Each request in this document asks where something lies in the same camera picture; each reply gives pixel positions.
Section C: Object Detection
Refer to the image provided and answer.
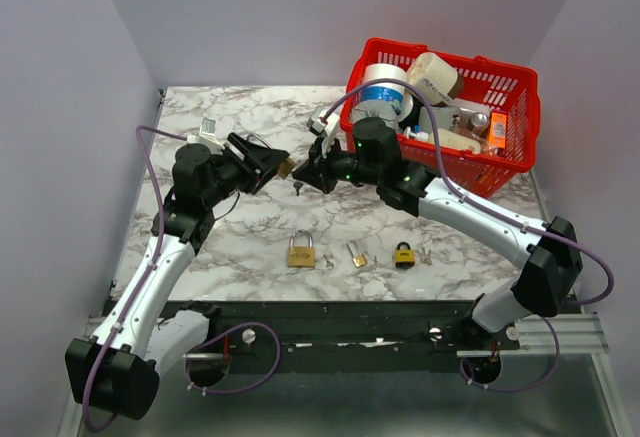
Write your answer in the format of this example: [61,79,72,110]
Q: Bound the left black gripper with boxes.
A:
[203,132,289,209]

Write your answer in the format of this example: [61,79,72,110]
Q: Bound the beige foam roll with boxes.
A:
[407,52,464,107]

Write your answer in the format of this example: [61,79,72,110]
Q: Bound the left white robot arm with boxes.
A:
[65,133,289,433]

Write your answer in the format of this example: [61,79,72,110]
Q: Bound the silver padlock key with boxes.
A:
[323,254,335,271]

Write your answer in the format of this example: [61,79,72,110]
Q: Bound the orange small box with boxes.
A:
[488,110,508,149]

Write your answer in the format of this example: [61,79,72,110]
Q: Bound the red plastic basket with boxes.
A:
[339,37,542,199]

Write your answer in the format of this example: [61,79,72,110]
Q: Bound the grey cloth bundle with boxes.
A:
[351,100,398,130]

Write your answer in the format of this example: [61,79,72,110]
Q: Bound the white tape roll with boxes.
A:
[360,63,408,116]

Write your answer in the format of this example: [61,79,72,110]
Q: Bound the yellow padlock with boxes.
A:
[394,241,416,269]

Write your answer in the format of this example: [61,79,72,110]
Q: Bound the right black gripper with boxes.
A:
[291,133,381,196]

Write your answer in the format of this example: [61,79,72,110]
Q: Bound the dark keys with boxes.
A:
[293,181,303,197]

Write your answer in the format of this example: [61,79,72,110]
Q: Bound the beige bottle in basket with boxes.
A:
[437,129,482,154]

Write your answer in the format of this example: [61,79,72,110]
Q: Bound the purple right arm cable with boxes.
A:
[322,79,616,392]

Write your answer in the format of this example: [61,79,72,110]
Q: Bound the small brass long-shackle padlock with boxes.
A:
[347,240,368,268]

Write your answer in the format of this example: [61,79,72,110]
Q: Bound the metal can in basket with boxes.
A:
[469,112,490,133]

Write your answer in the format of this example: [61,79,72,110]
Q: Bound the brass padlock with key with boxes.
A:
[247,133,295,179]

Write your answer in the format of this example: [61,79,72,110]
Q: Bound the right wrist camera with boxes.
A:
[306,107,340,158]

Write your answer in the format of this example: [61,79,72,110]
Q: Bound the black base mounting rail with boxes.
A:
[99,284,531,376]

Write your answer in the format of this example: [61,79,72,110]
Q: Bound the silver keys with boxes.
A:
[418,249,433,265]

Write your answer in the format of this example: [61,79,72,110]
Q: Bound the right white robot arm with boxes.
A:
[293,116,583,349]

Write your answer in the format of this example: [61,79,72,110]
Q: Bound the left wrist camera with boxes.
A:
[187,118,223,154]

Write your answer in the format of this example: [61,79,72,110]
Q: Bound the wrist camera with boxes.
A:
[187,118,223,154]
[306,107,340,158]

